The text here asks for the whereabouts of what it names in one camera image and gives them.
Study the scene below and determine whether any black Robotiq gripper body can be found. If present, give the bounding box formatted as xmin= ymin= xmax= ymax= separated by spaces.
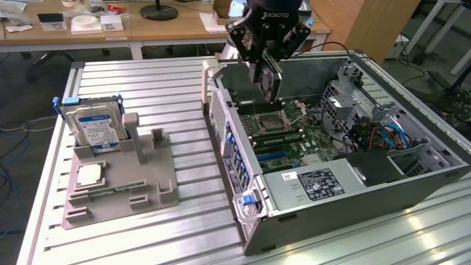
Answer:
xmin=244 ymin=0 xmax=303 ymax=40

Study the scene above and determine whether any stack of white papers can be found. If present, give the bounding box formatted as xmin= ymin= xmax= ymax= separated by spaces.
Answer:
xmin=199 ymin=12 xmax=230 ymax=33

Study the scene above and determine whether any wooden cabinet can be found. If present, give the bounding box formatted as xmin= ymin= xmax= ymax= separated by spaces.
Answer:
xmin=304 ymin=0 xmax=423 ymax=64

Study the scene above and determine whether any wooden desk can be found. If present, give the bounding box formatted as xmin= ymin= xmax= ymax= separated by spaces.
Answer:
xmin=0 ymin=0 xmax=332 ymax=53

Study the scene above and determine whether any metal socket cover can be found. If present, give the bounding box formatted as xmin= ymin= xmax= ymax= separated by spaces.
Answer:
xmin=282 ymin=99 xmax=308 ymax=121

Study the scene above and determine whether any black round lamp base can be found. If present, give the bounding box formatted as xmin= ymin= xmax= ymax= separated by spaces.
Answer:
xmin=139 ymin=0 xmax=180 ymax=22

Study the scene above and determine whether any silver disk bay cage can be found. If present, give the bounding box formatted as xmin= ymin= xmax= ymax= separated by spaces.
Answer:
xmin=319 ymin=79 xmax=372 ymax=133

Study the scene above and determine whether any CPU socket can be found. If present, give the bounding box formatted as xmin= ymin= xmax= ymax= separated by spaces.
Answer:
xmin=256 ymin=112 xmax=294 ymax=135

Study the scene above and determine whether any installed RAM stick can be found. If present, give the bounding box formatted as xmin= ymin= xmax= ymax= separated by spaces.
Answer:
xmin=252 ymin=133 xmax=302 ymax=146

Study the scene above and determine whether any green motherboard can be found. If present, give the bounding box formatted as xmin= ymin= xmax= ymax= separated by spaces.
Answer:
xmin=235 ymin=96 xmax=354 ymax=174

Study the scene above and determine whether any red packet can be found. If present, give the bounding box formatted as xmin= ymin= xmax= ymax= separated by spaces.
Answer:
xmin=106 ymin=3 xmax=127 ymax=15

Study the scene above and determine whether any small white box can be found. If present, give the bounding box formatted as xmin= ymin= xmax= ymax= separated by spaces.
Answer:
xmin=99 ymin=15 xmax=123 ymax=33

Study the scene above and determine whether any blue expansion slot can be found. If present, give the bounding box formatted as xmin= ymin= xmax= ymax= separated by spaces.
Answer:
xmin=256 ymin=151 xmax=290 ymax=163

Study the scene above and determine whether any white box with tape roll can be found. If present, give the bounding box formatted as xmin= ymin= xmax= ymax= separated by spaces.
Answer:
xmin=70 ymin=15 xmax=103 ymax=35

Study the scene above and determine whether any hard disk in blue carrier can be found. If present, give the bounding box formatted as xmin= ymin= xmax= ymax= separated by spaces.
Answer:
xmin=51 ymin=94 xmax=128 ymax=154

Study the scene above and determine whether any grey power supply unit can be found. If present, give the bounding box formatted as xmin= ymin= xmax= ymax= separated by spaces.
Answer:
xmin=259 ymin=158 xmax=368 ymax=212

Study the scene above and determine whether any white box with black label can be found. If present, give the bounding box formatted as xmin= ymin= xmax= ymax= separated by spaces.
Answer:
xmin=36 ymin=13 xmax=68 ymax=31

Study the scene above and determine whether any black chair base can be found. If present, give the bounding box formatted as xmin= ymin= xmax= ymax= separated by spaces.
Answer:
xmin=20 ymin=51 xmax=76 ymax=82

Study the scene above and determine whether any grey parts rack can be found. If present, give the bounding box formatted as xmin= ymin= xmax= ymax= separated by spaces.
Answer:
xmin=60 ymin=112 xmax=180 ymax=230

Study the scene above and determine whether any open black PC case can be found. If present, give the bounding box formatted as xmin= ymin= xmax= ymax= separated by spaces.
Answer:
xmin=202 ymin=49 xmax=471 ymax=256

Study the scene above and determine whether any white paper slip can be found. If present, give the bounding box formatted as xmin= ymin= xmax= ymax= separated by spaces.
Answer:
xmin=5 ymin=24 xmax=33 ymax=33

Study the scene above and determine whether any clear plastic bag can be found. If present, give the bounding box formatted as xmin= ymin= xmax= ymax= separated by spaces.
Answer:
xmin=0 ymin=0 xmax=33 ymax=24

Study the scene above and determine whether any silver CPU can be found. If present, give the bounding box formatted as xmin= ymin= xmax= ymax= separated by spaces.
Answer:
xmin=75 ymin=164 xmax=104 ymax=186

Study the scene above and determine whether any green RAM stick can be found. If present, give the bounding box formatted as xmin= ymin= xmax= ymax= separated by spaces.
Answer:
xmin=87 ymin=185 xmax=134 ymax=197

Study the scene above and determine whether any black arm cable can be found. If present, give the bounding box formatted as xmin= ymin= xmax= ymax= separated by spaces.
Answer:
xmin=296 ymin=40 xmax=370 ymax=60

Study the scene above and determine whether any white desk frame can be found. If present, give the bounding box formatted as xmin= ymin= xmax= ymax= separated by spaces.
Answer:
xmin=400 ymin=0 xmax=471 ymax=75

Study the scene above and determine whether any red wire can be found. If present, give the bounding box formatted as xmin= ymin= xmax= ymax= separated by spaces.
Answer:
xmin=368 ymin=125 xmax=380 ymax=150

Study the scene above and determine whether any blue wire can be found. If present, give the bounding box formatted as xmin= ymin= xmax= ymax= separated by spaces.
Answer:
xmin=380 ymin=123 xmax=411 ymax=151

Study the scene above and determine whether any grey floor cable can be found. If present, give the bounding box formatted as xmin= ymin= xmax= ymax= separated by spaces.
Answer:
xmin=0 ymin=115 xmax=59 ymax=132

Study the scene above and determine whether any blue floor cable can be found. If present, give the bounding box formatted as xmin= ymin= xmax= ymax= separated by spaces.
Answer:
xmin=0 ymin=132 xmax=29 ymax=238

